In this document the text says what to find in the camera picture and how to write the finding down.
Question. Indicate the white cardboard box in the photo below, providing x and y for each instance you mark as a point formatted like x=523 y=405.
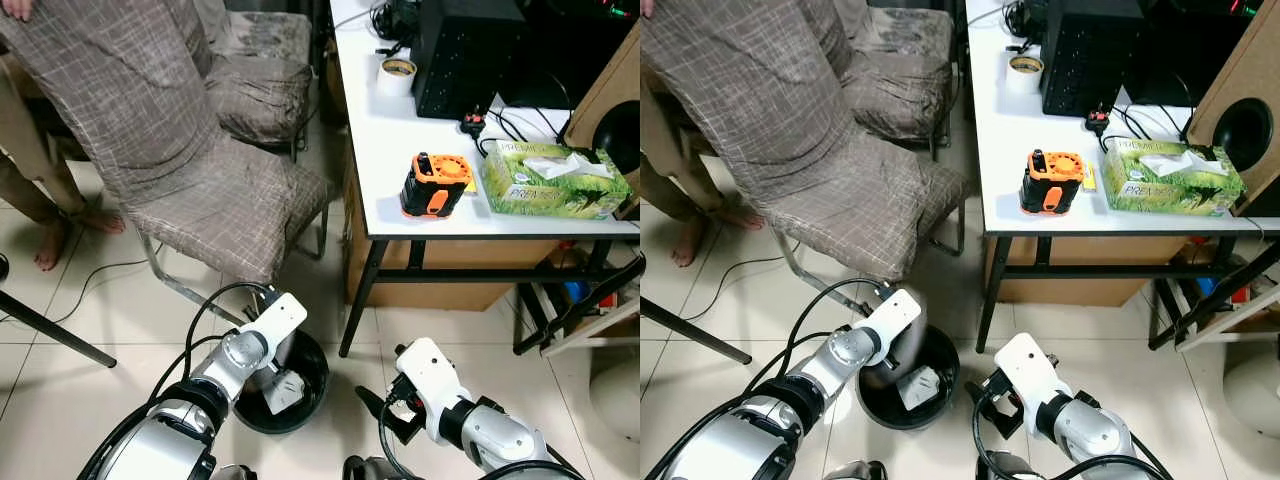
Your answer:
x=283 y=392
x=918 y=388

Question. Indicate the white table with black legs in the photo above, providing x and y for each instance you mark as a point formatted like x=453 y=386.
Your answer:
x=1010 y=130
x=400 y=130

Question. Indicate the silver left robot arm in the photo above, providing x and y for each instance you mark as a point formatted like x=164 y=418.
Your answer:
x=740 y=445
x=160 y=440

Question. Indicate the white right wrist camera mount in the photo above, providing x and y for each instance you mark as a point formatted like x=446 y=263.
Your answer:
x=428 y=380
x=1028 y=375

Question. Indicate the white tape roll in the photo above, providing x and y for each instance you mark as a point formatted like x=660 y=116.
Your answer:
x=1024 y=76
x=397 y=78

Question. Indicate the light wooden shelf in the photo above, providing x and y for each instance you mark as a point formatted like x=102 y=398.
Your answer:
x=600 y=330
x=1235 y=322

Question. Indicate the person's legs in khaki trousers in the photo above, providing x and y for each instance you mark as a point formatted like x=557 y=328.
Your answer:
x=665 y=160
x=30 y=150

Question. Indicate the white round plastic object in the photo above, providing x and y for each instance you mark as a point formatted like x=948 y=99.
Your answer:
x=618 y=395
x=1255 y=395

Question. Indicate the small blue object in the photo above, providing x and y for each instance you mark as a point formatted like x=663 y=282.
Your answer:
x=1207 y=288
x=576 y=290

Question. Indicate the black folded metal stand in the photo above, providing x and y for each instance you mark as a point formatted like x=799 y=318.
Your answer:
x=1220 y=285
x=585 y=300

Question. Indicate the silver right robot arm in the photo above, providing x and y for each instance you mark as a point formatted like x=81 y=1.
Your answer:
x=1095 y=435
x=500 y=435

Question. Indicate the black glass computer case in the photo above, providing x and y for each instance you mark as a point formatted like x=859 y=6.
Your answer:
x=570 y=50
x=1190 y=50

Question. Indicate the brown checked fabric chair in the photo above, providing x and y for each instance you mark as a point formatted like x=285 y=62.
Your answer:
x=265 y=90
x=900 y=90
x=770 y=110
x=130 y=110

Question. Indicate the person's bare hand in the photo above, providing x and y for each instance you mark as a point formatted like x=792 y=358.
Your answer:
x=646 y=7
x=14 y=8

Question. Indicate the orange and black tool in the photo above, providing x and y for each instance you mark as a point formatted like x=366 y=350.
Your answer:
x=1052 y=187
x=435 y=190

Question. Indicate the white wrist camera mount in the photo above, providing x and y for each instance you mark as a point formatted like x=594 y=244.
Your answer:
x=1028 y=375
x=895 y=320
x=428 y=380
x=275 y=320

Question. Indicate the brown cardboard carton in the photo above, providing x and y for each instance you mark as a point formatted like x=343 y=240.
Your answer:
x=1080 y=285
x=450 y=285

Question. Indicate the black metal bar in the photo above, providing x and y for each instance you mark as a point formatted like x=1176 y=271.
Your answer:
x=55 y=330
x=695 y=332

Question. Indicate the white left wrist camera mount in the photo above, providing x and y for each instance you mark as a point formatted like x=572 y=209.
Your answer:
x=895 y=320
x=275 y=320

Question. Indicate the small yellow item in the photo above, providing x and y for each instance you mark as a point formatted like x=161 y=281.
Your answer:
x=1089 y=178

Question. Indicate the black power plug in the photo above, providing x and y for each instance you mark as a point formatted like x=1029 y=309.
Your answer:
x=1099 y=121
x=474 y=124

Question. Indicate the green tissue box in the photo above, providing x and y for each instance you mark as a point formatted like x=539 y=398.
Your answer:
x=1170 y=185
x=550 y=190

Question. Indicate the wooden loudspeaker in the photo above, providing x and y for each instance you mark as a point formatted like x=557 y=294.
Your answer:
x=1240 y=80
x=610 y=90

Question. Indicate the black perforated computer tower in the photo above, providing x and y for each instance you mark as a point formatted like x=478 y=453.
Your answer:
x=1090 y=60
x=465 y=60

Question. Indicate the black round rubbish bin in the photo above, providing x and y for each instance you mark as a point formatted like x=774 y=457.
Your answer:
x=312 y=385
x=945 y=385

